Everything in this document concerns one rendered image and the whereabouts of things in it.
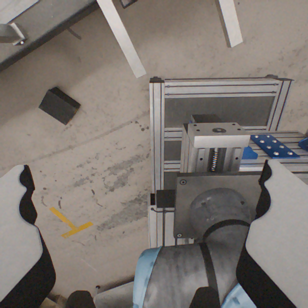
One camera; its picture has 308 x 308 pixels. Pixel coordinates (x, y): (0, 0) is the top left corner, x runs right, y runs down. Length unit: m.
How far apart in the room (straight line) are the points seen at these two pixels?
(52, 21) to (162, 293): 0.76
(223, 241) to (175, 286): 0.12
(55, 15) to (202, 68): 0.97
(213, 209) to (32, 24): 0.74
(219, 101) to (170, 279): 1.10
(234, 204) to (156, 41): 1.15
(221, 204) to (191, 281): 0.18
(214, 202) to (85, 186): 1.53
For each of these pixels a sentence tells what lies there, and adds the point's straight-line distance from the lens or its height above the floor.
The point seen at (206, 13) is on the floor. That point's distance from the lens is 1.47.
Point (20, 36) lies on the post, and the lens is 0.79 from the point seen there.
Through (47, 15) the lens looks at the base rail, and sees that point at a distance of 0.79.
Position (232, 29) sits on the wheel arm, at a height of 0.86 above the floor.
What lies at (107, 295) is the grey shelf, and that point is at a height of 0.14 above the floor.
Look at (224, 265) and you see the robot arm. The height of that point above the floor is 1.22.
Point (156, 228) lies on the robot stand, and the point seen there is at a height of 0.95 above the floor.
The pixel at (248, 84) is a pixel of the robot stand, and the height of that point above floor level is 0.21.
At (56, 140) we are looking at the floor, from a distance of 1.73.
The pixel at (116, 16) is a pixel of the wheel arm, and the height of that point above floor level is 0.86.
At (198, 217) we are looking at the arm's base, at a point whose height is 1.09.
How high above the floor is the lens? 1.42
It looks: 61 degrees down
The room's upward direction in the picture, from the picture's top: 178 degrees clockwise
